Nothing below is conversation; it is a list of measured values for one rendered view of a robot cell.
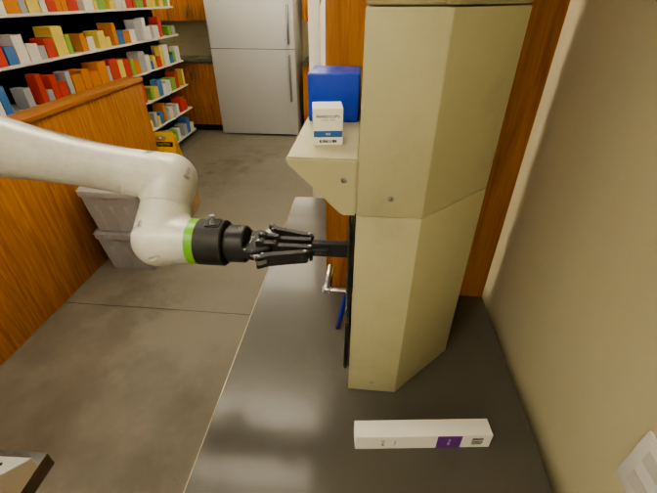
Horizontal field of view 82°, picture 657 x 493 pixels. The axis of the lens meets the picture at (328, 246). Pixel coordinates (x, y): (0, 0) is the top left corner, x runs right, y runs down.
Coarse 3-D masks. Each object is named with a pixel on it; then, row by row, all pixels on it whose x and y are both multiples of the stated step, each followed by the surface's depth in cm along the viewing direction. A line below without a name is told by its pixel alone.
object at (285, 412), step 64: (320, 256) 135; (256, 320) 109; (320, 320) 109; (256, 384) 91; (320, 384) 91; (448, 384) 91; (512, 384) 91; (256, 448) 78; (320, 448) 78; (448, 448) 78; (512, 448) 78
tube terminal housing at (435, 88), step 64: (384, 64) 50; (448, 64) 50; (512, 64) 60; (384, 128) 55; (448, 128) 56; (384, 192) 61; (448, 192) 64; (384, 256) 68; (448, 256) 76; (384, 320) 76; (448, 320) 91; (384, 384) 88
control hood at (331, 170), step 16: (304, 128) 72; (352, 128) 72; (304, 144) 64; (352, 144) 64; (288, 160) 59; (304, 160) 59; (320, 160) 59; (336, 160) 59; (352, 160) 59; (304, 176) 61; (320, 176) 60; (336, 176) 60; (352, 176) 60; (320, 192) 62; (336, 192) 62; (352, 192) 61; (336, 208) 63; (352, 208) 63
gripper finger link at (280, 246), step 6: (258, 240) 72; (264, 240) 73; (270, 240) 73; (276, 246) 72; (282, 246) 72; (288, 246) 72; (294, 246) 72; (300, 246) 72; (306, 246) 72; (312, 246) 72; (312, 258) 73
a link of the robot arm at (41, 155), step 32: (0, 128) 65; (32, 128) 68; (0, 160) 65; (32, 160) 67; (64, 160) 68; (96, 160) 70; (128, 160) 72; (160, 160) 74; (128, 192) 75; (160, 192) 73; (192, 192) 78
